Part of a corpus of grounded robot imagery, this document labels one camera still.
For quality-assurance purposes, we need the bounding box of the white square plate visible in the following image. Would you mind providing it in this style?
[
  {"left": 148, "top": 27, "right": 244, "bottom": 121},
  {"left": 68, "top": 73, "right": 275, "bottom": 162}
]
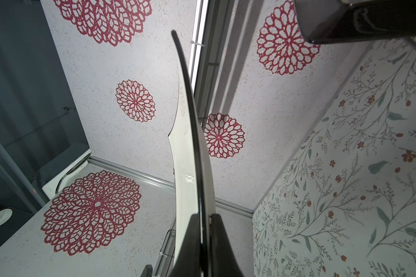
[{"left": 168, "top": 30, "right": 210, "bottom": 272}]

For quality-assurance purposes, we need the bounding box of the black square floral plate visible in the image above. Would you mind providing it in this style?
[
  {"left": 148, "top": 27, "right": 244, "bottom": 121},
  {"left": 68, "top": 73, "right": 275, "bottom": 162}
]
[{"left": 294, "top": 1, "right": 416, "bottom": 45}]

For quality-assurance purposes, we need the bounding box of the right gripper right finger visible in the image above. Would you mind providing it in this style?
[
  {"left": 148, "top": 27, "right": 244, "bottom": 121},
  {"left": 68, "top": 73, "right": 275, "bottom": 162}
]
[{"left": 210, "top": 214, "right": 244, "bottom": 277}]

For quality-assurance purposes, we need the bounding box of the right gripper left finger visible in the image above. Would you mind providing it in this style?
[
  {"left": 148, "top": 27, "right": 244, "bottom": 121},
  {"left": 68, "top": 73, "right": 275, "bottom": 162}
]
[{"left": 170, "top": 214, "right": 201, "bottom": 277}]

